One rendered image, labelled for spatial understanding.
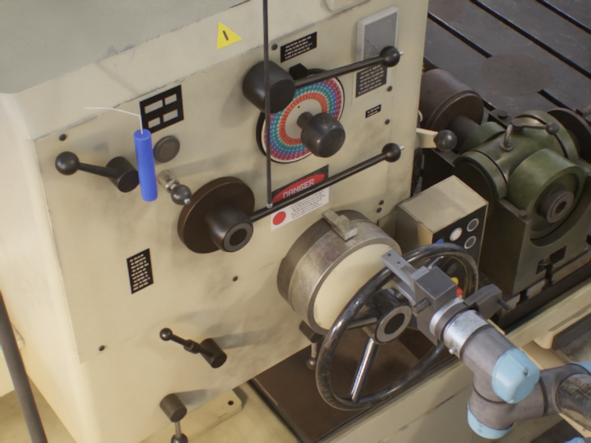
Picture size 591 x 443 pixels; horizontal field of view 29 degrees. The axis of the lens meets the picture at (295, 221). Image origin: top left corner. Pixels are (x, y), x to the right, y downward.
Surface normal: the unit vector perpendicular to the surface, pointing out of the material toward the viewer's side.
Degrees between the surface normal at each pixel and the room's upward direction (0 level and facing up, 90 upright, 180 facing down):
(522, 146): 13
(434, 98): 28
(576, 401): 71
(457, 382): 90
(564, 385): 56
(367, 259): 61
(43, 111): 45
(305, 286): 66
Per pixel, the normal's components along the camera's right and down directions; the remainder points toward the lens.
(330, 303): 0.13, 0.59
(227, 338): 0.59, 0.56
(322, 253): -0.39, -0.44
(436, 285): -0.12, -0.65
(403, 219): -0.80, 0.41
